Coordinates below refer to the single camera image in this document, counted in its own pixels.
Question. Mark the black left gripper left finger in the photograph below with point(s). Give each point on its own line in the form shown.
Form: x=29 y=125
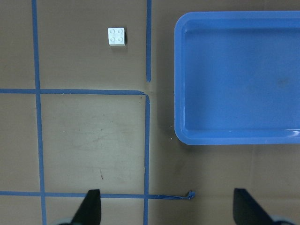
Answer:
x=89 y=212

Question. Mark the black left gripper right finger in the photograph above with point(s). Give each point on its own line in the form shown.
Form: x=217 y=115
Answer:
x=247 y=211

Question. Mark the white square building block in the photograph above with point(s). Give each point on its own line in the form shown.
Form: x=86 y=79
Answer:
x=116 y=37

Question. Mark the blue plastic tray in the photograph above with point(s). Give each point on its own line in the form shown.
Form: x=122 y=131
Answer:
x=237 y=77

